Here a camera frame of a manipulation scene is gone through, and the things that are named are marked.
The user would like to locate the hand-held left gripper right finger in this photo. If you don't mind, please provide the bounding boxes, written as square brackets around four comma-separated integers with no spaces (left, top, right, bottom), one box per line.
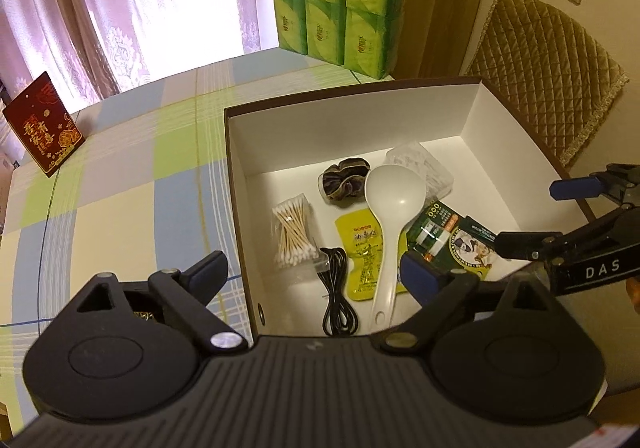
[370,250,552,355]

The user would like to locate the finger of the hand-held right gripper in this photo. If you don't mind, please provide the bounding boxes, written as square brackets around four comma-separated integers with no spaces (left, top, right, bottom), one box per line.
[549,163,640,210]
[494,207,640,263]

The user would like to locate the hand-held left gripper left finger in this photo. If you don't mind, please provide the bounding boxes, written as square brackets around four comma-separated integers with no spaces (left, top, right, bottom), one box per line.
[75,250,252,355]

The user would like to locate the dark green printed packet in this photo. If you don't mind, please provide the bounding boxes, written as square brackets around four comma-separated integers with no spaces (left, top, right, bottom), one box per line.
[440,215,502,285]

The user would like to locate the green battery pack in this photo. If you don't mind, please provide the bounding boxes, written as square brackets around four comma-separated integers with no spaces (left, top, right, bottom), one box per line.
[406,200,462,260]

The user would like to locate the yellow sachet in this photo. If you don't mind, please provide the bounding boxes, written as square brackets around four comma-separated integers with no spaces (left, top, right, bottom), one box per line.
[334,209,407,303]

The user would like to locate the brown cardboard box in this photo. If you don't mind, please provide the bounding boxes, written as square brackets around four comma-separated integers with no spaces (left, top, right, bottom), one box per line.
[223,76,597,338]

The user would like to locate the white plastic spoon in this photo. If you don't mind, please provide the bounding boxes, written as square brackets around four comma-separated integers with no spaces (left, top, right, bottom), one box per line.
[364,165,427,335]

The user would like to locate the black cable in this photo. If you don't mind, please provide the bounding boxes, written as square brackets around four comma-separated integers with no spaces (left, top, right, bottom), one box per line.
[317,247,362,338]

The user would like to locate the bag of cotton swabs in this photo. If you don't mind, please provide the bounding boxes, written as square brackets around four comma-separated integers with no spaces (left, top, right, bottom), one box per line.
[271,195,322,270]

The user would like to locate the clear bag of white items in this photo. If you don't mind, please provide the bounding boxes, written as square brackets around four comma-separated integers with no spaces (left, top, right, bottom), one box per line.
[384,140,456,205]

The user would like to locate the brown velvet scrunchie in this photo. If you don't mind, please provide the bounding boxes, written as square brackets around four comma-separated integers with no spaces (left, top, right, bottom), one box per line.
[318,157,372,205]

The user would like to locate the desktop with checked tablecloth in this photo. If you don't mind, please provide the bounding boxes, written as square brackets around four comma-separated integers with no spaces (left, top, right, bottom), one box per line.
[0,55,601,344]

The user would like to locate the chair with quilted cover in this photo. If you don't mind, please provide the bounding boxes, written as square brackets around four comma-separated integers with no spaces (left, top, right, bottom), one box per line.
[462,0,630,175]

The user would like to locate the red printed gift box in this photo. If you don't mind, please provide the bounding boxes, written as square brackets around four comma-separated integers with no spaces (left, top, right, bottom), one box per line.
[2,71,85,178]

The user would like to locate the pink lace curtain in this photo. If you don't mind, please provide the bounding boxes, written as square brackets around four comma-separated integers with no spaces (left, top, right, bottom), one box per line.
[0,0,267,105]

